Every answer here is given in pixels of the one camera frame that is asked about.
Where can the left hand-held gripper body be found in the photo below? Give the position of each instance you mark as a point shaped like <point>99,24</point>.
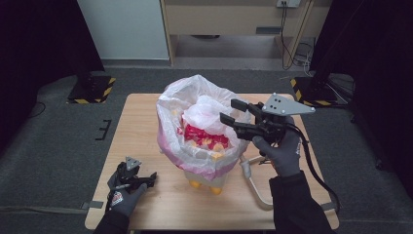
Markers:
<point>128,174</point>

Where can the person's left hand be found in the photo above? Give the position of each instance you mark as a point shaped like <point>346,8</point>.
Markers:
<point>125,200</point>

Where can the grey tape strip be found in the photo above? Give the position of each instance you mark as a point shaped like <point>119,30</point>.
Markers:
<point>92,204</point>

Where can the translucent pink plastic bag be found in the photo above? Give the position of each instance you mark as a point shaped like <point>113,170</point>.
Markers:
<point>198,130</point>

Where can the black yellow-striped stand base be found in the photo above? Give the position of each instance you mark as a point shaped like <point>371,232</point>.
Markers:
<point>313,92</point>
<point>92,89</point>

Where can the dark curtain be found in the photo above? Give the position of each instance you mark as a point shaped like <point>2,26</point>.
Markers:
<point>376,65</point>
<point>35,48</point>

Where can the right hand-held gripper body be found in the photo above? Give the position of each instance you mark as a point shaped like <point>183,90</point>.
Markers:
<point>271,122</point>

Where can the person's right hand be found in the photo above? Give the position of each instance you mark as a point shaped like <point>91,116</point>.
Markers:
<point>285,156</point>

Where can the white face trash bin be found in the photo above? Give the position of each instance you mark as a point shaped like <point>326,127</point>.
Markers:
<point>207,183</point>

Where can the light wooden desk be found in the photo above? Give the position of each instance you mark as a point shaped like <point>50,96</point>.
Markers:
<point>227,19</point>

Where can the white cabinet panel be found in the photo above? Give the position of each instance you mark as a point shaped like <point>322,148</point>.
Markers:
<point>123,29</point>

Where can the white wall socket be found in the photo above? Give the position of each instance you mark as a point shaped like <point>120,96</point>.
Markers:
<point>288,3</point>

